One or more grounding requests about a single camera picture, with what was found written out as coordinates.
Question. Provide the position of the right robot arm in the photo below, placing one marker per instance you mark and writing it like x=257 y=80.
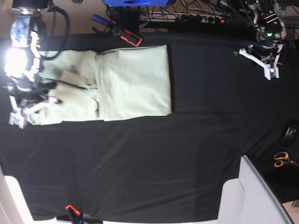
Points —
x=32 y=8

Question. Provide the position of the blue plastic box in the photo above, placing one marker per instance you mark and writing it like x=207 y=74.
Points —
x=143 y=3

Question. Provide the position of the white chair armrest left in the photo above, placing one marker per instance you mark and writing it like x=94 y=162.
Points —
x=13 y=207

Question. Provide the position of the black table cloth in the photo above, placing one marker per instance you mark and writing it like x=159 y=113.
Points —
x=167 y=169

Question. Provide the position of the blue red bar clamp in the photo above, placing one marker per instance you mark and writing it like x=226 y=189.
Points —
x=116 y=30

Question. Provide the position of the black tape roll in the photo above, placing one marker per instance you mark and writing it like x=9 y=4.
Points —
x=289 y=135

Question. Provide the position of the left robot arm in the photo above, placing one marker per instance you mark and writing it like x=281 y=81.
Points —
x=258 y=3

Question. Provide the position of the light green T-shirt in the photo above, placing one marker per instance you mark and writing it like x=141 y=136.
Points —
x=117 y=84

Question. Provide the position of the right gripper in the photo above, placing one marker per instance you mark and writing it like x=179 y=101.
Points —
x=23 y=63

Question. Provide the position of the blue red bottom clamp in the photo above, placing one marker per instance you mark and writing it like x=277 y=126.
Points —
x=77 y=217

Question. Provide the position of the white chair armrest right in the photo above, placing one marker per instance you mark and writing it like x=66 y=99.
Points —
x=248 y=199

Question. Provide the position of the orange handled scissors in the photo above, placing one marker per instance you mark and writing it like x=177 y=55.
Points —
x=282 y=159

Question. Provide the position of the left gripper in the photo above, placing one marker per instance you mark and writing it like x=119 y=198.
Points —
x=270 y=36

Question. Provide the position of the white chair armrest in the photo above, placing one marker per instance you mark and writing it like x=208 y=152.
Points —
x=13 y=207
x=248 y=199

